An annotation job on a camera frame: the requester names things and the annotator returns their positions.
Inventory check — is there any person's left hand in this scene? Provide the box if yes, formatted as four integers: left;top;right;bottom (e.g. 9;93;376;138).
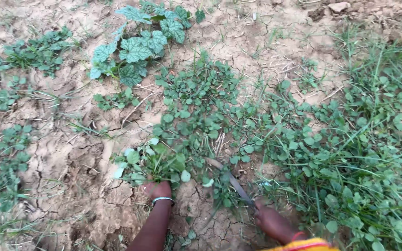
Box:
142;179;172;201

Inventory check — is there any person's right hand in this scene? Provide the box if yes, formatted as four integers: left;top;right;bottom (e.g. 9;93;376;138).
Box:
254;200;299;244

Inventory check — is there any curved metal sickle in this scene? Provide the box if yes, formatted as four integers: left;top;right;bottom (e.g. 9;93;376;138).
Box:
204;157;257;210

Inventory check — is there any bunch of pulled green weeds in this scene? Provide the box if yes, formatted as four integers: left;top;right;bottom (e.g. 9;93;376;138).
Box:
111;138;192;185

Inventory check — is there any yellow sleeve with red trim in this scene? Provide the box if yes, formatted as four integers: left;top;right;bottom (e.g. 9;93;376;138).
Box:
262;238;341;251

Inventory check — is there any patch of green weeds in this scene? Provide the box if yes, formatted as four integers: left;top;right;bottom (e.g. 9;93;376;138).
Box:
152;31;402;251

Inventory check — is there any silver wrist bangle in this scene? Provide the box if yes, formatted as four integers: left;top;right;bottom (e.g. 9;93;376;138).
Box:
151;197;175;206

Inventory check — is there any large-leaved gourd plant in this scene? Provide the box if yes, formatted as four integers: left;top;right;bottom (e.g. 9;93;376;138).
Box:
89;2;207;88

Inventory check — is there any pale stone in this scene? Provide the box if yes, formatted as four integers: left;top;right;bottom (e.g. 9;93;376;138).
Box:
328;2;352;14

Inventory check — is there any small weed clump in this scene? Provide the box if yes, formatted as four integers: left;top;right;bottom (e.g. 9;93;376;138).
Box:
0;26;74;79

